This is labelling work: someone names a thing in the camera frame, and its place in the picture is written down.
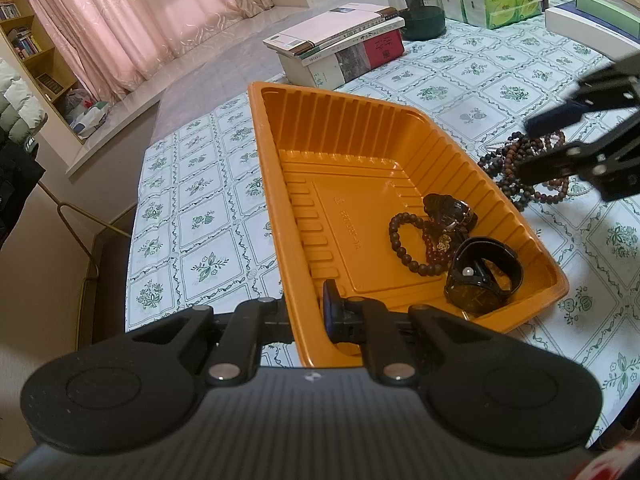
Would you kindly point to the large black wristwatch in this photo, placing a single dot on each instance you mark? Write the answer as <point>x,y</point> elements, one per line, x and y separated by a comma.
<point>472,295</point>

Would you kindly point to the pale pink book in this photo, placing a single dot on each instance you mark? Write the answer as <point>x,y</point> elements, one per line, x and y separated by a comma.
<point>330,25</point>

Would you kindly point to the red patterned clothing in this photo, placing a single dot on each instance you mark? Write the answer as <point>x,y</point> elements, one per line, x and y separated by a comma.
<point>620,465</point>

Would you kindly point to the long white box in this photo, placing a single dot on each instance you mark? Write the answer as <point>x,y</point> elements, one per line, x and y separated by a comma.
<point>565,22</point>

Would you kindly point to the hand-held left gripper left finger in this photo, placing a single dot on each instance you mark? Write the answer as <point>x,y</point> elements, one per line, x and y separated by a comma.
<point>250,330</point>

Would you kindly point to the dark blue flat box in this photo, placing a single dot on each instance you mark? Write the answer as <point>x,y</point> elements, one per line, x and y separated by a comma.
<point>570,9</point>

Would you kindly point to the green tissue pack bundle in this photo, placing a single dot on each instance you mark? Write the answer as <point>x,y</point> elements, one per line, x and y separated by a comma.
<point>490,5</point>

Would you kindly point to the pink curtain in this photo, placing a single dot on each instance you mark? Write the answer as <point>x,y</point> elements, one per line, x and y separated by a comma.
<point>150,15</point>

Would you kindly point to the gold metal coat stand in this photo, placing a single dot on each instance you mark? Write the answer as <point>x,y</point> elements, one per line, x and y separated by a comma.
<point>95,220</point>

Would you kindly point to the green white puffer jacket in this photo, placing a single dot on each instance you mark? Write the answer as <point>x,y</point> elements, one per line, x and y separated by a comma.
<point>17,100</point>

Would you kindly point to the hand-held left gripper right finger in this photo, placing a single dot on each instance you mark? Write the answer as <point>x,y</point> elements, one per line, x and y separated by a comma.
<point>331,310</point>

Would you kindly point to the white plastic bag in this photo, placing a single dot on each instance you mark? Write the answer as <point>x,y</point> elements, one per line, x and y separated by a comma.
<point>85,115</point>

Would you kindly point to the stack of books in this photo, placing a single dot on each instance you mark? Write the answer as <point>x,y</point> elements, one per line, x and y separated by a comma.
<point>360,57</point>

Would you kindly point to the green glass jar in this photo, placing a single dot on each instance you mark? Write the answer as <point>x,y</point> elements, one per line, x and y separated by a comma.
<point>415,5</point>

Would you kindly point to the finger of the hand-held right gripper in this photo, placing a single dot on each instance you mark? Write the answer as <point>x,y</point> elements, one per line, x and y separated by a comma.
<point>545,165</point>
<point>555,117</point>

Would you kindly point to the orange plastic tray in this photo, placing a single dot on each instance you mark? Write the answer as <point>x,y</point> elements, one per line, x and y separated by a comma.
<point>350,185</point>

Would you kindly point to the thin white book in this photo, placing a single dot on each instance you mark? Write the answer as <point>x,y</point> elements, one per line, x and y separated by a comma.
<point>370,35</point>

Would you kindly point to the black puffer jacket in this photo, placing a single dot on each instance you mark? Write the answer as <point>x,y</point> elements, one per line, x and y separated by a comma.
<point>15,190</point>

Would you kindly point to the wooden bookshelf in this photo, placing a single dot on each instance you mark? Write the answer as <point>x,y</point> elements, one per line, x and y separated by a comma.
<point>50,60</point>

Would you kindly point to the row of shelf books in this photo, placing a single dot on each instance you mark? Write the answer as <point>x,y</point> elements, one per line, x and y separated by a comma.
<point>22,42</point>

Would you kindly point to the long green box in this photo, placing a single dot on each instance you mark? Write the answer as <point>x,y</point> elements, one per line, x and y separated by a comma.
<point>610,12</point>

